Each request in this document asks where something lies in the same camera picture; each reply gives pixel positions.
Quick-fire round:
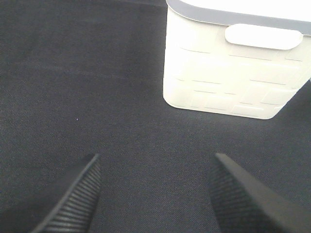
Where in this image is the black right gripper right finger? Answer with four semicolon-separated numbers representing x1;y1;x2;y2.
209;153;311;233

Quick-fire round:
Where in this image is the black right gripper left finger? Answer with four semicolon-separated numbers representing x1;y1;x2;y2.
30;154;102;233

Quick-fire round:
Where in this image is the black table cloth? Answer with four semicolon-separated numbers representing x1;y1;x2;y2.
0;0;311;233

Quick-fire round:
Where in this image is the white basket grey rim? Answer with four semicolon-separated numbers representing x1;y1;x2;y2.
163;0;311;119

